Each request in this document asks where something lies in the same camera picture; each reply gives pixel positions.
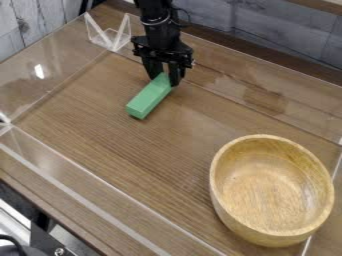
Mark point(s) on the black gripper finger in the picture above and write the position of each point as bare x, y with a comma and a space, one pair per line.
154, 67
175, 73

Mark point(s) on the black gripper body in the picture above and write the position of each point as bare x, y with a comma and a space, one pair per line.
162, 43

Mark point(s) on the green rectangular block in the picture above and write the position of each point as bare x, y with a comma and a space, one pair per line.
151, 95

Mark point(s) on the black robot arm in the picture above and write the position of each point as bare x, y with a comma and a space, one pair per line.
158, 10

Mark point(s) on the round wooden bowl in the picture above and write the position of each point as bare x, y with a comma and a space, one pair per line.
271, 190

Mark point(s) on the clear acrylic corner bracket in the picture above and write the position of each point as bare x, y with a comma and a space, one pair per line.
109, 38

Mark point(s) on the clear acrylic enclosure wall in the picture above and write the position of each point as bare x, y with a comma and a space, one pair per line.
126, 182

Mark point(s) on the black metal clamp bracket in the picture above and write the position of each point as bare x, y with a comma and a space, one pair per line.
44, 242

